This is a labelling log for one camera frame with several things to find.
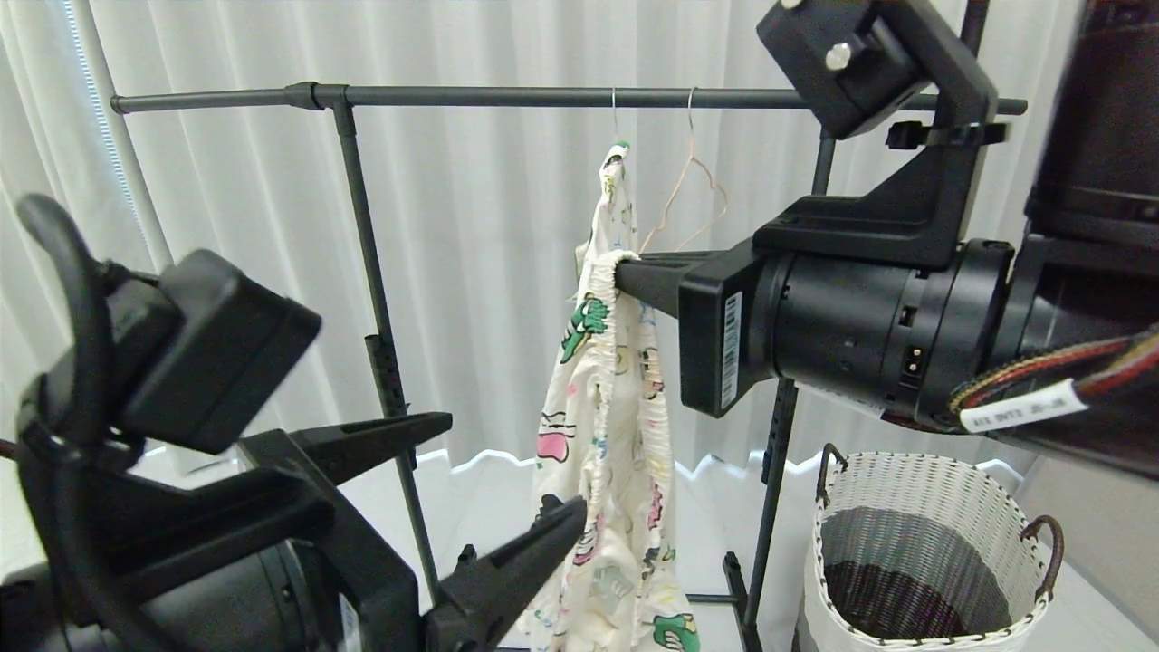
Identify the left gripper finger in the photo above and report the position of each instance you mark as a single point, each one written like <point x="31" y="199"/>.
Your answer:
<point x="371" y="444"/>
<point x="507" y="580"/>

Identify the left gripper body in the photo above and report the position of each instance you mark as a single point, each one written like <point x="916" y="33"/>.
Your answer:
<point x="380" y="589"/>

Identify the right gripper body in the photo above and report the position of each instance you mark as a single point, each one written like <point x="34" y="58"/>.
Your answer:
<point x="833" y="326"/>

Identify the cream printed garment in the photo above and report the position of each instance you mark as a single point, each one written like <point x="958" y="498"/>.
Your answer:
<point x="617" y="208"/>
<point x="616" y="435"/>

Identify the pink clothes hanger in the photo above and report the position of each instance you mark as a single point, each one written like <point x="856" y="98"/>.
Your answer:
<point x="615" y="113"/>
<point x="692" y="163"/>

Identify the white laundry basket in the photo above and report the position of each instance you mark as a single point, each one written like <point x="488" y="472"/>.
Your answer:
<point x="924" y="489"/>

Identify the black clothes rack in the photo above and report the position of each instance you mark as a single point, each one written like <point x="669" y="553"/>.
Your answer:
<point x="453" y="95"/>

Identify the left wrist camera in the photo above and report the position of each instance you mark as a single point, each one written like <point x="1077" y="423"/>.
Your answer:
<point x="217" y="353"/>

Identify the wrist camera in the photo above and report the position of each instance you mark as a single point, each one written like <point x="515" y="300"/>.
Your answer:
<point x="842" y="63"/>
<point x="217" y="353"/>

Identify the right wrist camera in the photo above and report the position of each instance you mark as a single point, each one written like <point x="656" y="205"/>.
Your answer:
<point x="842" y="63"/>

